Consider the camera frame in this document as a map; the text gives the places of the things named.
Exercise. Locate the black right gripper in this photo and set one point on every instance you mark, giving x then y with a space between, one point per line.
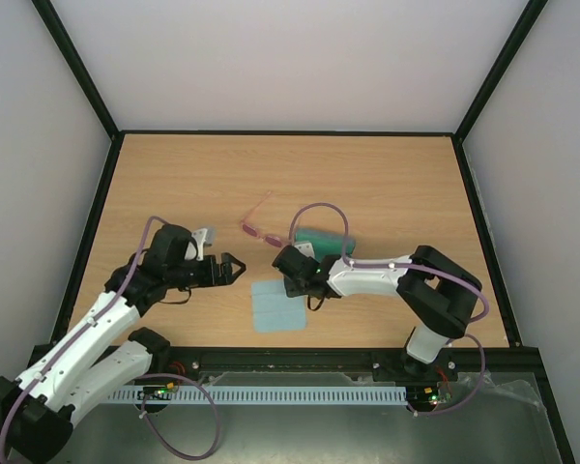
290 270

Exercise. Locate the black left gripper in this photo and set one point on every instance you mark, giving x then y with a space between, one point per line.
212 275

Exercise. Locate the pink sunglasses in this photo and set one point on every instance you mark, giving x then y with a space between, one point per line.
261 231

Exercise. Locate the grey-green glasses case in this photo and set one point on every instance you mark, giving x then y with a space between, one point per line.
324 243

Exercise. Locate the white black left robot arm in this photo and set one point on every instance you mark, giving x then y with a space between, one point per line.
41 407

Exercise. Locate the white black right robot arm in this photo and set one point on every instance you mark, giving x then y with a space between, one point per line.
443 295

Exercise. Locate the light blue cleaning cloth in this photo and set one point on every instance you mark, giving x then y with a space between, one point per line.
273 311

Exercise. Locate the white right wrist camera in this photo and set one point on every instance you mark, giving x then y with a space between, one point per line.
305 248

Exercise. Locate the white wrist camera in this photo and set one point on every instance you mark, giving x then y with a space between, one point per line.
199 240
305 248

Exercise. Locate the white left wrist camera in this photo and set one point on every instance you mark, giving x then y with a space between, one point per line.
199 240

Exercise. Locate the black front mounting rail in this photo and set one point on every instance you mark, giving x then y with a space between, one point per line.
385 365

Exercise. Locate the light blue slotted cable duct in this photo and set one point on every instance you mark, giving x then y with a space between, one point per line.
260 395

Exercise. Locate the black left rear frame post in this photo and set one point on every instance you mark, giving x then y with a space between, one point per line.
61 37

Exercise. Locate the black frame corner post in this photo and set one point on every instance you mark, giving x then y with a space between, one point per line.
519 33

